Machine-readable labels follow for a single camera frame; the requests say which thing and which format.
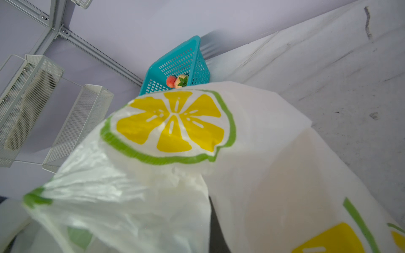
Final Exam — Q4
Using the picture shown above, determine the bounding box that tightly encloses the small red fake fruit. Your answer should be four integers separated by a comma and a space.
166, 76, 177, 89

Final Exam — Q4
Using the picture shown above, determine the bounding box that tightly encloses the white wire wall basket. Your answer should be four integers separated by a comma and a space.
71, 0, 92, 9

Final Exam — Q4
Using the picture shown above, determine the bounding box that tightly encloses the white mesh lower shelf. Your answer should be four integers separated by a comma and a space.
42, 84, 114, 173

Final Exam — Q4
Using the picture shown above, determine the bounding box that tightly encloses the white mesh shelf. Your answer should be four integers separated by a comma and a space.
42, 84, 114, 173
1, 54, 65, 168

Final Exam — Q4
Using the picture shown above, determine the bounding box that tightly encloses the beige cloth in shelf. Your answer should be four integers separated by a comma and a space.
4, 70, 57, 151

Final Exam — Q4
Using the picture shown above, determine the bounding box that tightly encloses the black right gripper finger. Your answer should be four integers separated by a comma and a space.
209, 197, 231, 253

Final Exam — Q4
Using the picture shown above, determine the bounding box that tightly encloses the teal plastic fruit basket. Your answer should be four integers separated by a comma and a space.
139, 36, 211, 96

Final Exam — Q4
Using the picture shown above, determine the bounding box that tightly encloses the white mesh upper shelf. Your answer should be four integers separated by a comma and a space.
1, 54, 65, 168

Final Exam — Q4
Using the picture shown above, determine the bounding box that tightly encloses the white lemon print plastic bag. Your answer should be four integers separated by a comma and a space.
1, 82, 405, 253

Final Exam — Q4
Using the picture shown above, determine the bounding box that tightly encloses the red fake strawberry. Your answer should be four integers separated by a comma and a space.
174, 74, 188, 89

